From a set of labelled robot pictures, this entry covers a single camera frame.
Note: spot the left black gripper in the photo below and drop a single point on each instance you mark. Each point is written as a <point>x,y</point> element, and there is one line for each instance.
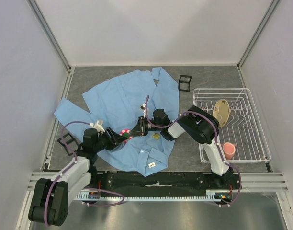
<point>115,138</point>

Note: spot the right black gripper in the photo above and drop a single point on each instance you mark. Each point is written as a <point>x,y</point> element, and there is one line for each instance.
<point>140,129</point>

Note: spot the pink flower plush brooch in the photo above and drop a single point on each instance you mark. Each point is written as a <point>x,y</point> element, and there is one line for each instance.
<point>126,134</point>

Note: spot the light blue shirt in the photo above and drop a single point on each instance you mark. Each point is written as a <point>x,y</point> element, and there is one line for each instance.
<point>116,102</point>

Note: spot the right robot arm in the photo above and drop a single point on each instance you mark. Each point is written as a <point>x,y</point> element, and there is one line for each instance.
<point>200,125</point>

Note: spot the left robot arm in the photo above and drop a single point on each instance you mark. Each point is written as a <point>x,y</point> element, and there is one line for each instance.
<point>53,196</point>

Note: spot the gold metal brooch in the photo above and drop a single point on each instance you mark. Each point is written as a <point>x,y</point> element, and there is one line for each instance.
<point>156,136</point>

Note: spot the beige ceramic plate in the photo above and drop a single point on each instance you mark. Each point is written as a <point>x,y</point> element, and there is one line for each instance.
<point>221,112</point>

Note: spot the pink ceramic cup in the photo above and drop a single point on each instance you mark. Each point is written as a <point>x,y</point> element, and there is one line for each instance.
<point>229,150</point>

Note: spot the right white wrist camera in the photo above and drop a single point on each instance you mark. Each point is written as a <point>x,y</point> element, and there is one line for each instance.
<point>142,107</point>

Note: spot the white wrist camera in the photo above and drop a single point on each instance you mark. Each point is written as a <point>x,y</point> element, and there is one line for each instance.
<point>98,126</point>
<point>142,107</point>

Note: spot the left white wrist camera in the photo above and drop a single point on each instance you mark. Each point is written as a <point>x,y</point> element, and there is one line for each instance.
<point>98,126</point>

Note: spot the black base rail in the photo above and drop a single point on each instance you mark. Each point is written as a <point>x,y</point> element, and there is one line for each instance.
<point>162,184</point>

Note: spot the black plastic frame left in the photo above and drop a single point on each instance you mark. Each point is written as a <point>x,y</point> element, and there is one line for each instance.
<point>68,139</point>

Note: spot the black plastic frame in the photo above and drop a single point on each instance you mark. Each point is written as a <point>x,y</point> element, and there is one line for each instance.
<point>184,83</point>
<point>68,139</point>

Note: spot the black plastic frame back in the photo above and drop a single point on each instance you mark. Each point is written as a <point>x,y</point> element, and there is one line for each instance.
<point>184,83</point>

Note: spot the white slotted cable duct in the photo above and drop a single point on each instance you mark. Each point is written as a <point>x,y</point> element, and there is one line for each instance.
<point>210,196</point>

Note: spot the white wire dish rack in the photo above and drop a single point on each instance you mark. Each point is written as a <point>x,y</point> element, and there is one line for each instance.
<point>242,127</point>

